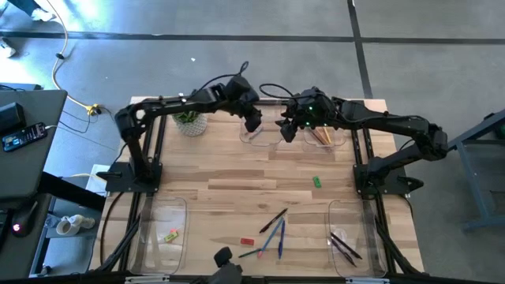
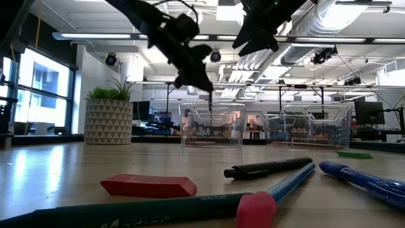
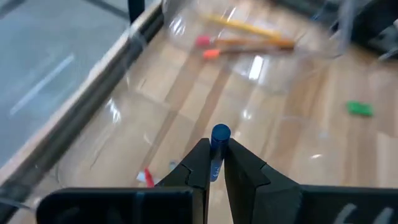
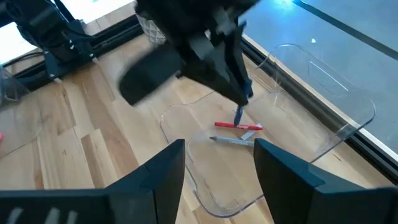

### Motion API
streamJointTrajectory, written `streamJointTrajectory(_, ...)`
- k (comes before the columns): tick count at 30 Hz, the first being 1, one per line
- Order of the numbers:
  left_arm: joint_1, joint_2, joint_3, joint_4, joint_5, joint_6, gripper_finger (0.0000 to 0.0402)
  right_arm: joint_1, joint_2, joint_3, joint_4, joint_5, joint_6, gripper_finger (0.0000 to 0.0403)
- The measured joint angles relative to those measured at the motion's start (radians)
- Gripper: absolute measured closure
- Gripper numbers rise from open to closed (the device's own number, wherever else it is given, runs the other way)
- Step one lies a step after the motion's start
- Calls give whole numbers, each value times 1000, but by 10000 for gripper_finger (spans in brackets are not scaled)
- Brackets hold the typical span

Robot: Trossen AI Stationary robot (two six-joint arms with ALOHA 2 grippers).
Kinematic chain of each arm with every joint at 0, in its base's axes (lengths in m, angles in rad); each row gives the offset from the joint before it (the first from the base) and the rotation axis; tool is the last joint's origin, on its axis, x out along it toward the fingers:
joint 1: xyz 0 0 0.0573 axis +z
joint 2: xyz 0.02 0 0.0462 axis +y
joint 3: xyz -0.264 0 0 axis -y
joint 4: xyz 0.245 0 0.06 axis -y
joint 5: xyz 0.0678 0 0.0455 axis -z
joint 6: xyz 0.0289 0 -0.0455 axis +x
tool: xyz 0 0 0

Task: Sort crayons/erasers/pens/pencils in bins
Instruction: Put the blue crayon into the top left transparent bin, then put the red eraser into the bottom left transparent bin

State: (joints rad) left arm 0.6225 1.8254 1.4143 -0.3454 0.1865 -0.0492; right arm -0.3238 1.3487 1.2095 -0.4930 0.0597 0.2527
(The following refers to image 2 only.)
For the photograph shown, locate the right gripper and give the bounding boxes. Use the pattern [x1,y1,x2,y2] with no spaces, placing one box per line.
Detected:
[232,11,287,57]

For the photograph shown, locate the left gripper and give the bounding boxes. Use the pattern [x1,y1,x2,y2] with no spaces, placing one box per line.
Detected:
[147,23,215,92]

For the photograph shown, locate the black pen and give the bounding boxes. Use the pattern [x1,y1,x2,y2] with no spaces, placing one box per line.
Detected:
[223,156,315,182]

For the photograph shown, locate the red eraser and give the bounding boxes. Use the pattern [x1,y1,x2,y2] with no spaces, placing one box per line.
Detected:
[99,173,199,200]

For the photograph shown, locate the dark green marker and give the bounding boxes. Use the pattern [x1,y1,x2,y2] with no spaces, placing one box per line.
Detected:
[0,192,254,228]

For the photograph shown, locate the blue pencil with pink eraser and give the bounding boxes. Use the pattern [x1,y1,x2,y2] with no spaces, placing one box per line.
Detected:
[235,161,316,228]

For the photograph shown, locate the green eraser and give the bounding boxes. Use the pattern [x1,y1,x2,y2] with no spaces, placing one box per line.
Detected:
[335,151,374,160]

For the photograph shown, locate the bright blue pen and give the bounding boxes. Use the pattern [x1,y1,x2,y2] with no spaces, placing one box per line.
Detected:
[318,160,405,212]

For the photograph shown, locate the clear plastic bin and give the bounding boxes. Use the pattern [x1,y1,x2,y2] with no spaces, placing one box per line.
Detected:
[264,103,353,151]
[178,101,247,149]

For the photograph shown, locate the black computer monitor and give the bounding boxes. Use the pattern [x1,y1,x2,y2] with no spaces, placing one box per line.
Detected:
[132,100,151,122]
[353,99,387,126]

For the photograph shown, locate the succulent in patterned white pot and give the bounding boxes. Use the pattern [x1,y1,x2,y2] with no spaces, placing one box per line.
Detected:
[83,75,140,146]

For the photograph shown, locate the long linear ceiling light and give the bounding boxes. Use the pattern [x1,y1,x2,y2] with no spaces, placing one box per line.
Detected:
[51,30,405,46]

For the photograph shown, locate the black workstation frame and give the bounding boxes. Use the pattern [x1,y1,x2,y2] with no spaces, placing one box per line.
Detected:
[165,81,213,127]
[277,84,326,111]

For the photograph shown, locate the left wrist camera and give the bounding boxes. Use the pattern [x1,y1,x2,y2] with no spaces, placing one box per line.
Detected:
[172,13,201,44]

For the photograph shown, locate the silver ventilation duct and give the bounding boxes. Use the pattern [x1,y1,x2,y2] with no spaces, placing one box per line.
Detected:
[280,0,373,66]

